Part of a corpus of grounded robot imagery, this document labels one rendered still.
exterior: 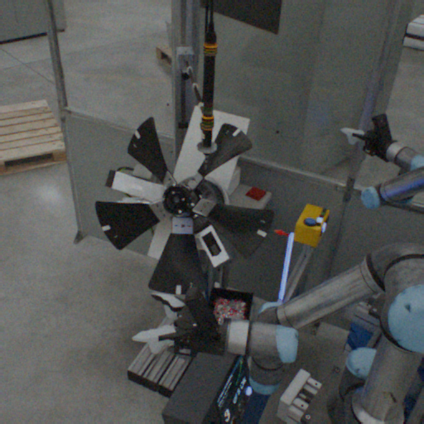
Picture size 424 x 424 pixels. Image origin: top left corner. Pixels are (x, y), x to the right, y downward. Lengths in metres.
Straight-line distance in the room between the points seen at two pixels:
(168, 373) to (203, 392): 1.47
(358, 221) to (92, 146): 1.59
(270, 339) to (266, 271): 1.88
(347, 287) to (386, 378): 0.20
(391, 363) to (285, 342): 0.22
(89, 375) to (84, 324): 0.35
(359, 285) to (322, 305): 0.10
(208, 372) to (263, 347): 0.25
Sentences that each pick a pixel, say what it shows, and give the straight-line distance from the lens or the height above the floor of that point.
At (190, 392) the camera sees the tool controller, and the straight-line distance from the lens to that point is 1.32.
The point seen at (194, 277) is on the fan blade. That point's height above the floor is 0.97.
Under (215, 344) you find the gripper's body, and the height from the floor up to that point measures 1.42.
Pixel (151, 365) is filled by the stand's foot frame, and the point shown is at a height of 0.08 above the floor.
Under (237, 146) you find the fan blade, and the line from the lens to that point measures 1.90.
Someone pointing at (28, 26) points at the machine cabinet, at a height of 0.16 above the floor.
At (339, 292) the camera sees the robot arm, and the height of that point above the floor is 1.52.
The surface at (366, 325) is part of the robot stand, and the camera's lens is 1.97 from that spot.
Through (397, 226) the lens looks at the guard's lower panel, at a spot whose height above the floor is 0.85.
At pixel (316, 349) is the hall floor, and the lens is 3.04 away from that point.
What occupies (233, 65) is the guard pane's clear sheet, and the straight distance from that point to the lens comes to 2.45.
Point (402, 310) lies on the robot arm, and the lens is 1.00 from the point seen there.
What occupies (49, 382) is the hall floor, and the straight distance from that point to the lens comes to 2.92.
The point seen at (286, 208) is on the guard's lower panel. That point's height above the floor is 0.77.
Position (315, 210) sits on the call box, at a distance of 2.17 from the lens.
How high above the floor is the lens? 2.34
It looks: 37 degrees down
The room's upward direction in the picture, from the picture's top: 3 degrees clockwise
